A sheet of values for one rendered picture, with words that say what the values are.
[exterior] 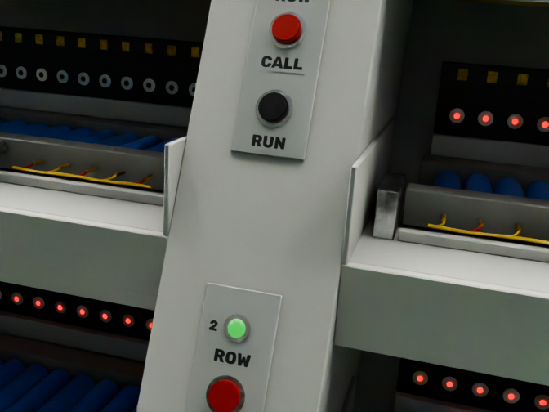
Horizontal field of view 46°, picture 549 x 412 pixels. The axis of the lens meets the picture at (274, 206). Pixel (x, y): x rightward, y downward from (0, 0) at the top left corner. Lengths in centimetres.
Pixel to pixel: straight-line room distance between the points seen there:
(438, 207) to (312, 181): 9
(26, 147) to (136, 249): 15
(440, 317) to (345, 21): 16
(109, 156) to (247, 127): 13
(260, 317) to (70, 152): 19
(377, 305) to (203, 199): 11
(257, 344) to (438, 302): 9
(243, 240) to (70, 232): 10
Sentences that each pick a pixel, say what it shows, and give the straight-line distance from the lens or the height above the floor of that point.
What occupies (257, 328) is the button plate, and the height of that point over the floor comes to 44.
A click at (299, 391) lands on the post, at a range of 33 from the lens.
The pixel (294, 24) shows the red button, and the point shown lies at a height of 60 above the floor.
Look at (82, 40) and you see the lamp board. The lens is 58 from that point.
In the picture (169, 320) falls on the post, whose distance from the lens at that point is 35.
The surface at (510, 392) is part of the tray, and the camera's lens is 49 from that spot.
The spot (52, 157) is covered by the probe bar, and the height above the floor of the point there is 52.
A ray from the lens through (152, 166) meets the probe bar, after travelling 43.
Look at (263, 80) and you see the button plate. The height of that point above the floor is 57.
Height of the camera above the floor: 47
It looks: 6 degrees up
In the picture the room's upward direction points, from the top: 9 degrees clockwise
